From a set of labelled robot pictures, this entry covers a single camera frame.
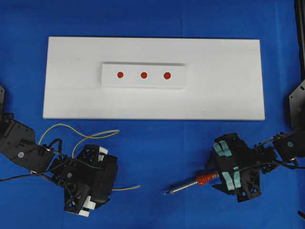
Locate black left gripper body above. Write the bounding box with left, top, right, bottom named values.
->
left=49, top=152, right=95, bottom=191

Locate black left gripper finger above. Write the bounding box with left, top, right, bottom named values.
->
left=77, top=145, right=118, bottom=171
left=63, top=183, right=110, bottom=217

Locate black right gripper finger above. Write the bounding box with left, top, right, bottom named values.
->
left=205, top=133, right=253, bottom=170
left=212, top=168, right=262, bottom=202

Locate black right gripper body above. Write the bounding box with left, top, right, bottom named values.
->
left=245, top=144, right=277, bottom=174

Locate yellow solder wire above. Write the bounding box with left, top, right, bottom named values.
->
left=38, top=123, right=141, bottom=191

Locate red handled soldering iron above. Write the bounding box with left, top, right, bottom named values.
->
left=164, top=171, right=219, bottom=195

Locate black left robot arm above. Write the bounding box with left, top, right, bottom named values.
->
left=0, top=88, right=118, bottom=217

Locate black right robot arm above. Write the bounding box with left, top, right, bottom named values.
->
left=204, top=0, right=305, bottom=202

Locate large white base board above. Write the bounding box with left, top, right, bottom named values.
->
left=43, top=37, right=265, bottom=120

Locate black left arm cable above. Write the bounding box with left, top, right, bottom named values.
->
left=0, top=138, right=72, bottom=183

